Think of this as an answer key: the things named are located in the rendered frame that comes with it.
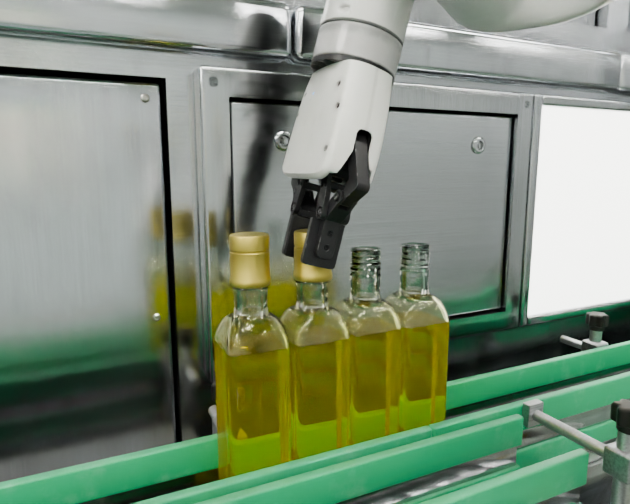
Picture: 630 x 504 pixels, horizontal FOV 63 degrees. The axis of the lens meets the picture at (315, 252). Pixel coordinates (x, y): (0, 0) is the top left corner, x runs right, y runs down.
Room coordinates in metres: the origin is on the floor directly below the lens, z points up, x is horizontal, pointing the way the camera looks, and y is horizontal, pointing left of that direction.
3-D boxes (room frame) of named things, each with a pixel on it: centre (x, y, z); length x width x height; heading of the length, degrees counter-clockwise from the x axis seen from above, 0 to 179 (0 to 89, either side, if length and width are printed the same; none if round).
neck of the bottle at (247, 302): (0.43, 0.06, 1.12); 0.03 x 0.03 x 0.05
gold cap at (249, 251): (0.43, 0.06, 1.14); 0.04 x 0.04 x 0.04
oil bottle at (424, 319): (0.51, -0.10, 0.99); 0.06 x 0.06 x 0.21; 25
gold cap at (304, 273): (0.46, 0.00, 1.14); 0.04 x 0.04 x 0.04
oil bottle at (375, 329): (0.48, -0.05, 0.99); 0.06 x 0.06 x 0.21; 25
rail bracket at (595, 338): (0.73, -0.40, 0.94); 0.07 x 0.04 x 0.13; 26
